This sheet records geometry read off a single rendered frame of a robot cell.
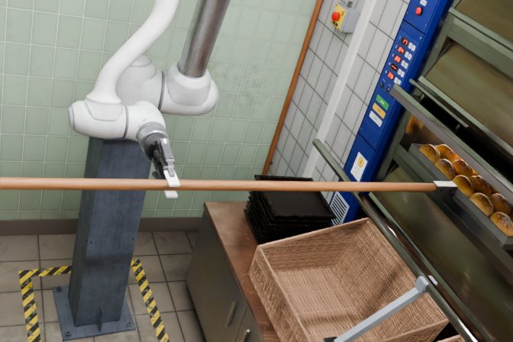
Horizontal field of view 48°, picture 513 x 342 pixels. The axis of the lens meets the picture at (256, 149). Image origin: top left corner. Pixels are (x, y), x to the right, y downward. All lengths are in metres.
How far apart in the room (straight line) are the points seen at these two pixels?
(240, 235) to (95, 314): 0.74
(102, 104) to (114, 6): 0.93
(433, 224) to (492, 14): 0.75
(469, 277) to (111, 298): 1.51
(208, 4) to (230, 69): 1.04
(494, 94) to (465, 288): 0.64
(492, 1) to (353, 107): 0.82
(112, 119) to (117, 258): 0.91
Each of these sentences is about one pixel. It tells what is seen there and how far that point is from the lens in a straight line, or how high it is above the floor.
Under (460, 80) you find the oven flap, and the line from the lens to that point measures 2.09.
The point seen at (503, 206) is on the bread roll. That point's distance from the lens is 2.11.
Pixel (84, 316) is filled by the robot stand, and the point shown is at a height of 0.07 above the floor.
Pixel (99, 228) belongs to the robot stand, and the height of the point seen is 0.57.
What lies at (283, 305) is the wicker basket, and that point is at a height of 0.69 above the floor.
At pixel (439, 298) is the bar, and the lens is 1.62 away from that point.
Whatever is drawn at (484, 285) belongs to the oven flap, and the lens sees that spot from 2.03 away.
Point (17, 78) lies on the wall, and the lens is 2.73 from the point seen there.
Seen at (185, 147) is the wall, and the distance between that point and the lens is 3.03.
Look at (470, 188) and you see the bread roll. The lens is 2.11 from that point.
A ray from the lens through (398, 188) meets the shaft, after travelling 1.94.
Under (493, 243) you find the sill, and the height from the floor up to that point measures 1.17.
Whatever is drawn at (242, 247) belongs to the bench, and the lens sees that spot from 2.44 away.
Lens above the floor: 2.09
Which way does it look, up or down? 29 degrees down
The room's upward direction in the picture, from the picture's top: 17 degrees clockwise
